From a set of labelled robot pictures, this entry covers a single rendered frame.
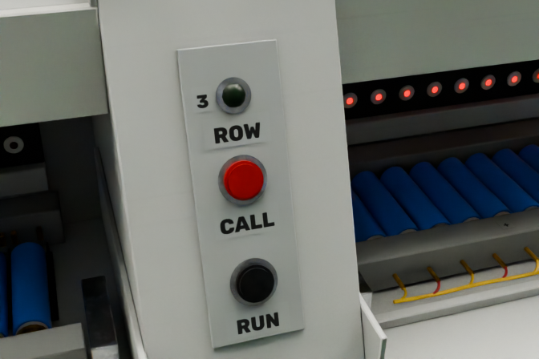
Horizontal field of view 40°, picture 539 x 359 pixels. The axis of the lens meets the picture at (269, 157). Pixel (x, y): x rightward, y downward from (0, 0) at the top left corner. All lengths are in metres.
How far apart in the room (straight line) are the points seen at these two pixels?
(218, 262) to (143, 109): 0.07
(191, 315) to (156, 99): 0.09
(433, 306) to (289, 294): 0.11
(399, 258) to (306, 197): 0.11
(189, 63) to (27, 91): 0.06
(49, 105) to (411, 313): 0.21
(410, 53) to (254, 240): 0.11
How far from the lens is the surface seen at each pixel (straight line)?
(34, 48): 0.29
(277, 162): 0.30
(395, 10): 0.32
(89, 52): 0.29
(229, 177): 0.29
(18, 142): 0.45
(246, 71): 0.29
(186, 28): 0.29
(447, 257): 0.42
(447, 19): 0.34
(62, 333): 0.36
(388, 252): 0.40
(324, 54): 0.31
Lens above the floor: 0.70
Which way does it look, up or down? 10 degrees down
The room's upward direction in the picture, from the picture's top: 6 degrees counter-clockwise
